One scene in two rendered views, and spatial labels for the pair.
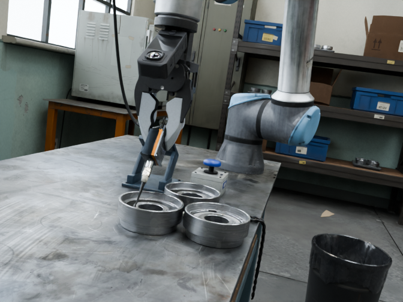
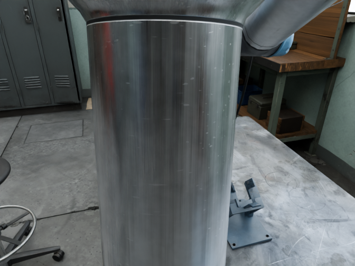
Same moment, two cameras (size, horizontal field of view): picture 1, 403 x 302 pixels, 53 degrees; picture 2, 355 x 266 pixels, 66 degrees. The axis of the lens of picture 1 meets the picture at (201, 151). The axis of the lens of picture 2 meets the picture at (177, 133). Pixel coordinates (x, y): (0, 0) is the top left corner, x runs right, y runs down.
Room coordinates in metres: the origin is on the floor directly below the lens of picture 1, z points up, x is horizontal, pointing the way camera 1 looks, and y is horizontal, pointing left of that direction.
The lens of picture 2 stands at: (1.24, -0.27, 1.30)
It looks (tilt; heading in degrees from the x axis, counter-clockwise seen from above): 28 degrees down; 151
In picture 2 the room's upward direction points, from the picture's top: straight up
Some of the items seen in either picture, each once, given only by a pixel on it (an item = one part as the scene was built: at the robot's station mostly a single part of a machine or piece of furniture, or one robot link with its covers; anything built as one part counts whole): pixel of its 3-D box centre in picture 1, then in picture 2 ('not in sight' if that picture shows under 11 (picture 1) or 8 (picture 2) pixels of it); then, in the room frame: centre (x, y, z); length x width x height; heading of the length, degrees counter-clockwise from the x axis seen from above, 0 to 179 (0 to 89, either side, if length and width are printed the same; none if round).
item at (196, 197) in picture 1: (191, 200); not in sight; (0.74, 0.01, 0.82); 0.10 x 0.10 x 0.04
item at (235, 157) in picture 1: (241, 152); not in sight; (1.23, -0.12, 0.85); 0.15 x 0.15 x 0.10
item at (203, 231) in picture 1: (216, 224); not in sight; (0.62, -0.04, 0.82); 0.10 x 0.10 x 0.04
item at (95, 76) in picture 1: (130, 64); not in sight; (3.25, 0.65, 1.10); 0.62 x 0.61 x 0.65; 167
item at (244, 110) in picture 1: (249, 114); not in sight; (1.22, -0.13, 0.97); 0.13 x 0.12 x 0.14; 57
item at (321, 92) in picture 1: (312, 84); not in sight; (4.21, -1.01, 1.19); 0.52 x 0.42 x 0.38; 77
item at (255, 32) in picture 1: (269, 36); not in sight; (4.34, -0.52, 1.61); 0.52 x 0.38 x 0.22; 80
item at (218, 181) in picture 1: (210, 181); not in sight; (0.90, -0.03, 0.82); 0.08 x 0.07 x 0.05; 167
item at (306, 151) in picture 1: (302, 145); not in sight; (4.22, -1.03, 0.56); 0.52 x 0.38 x 0.22; 74
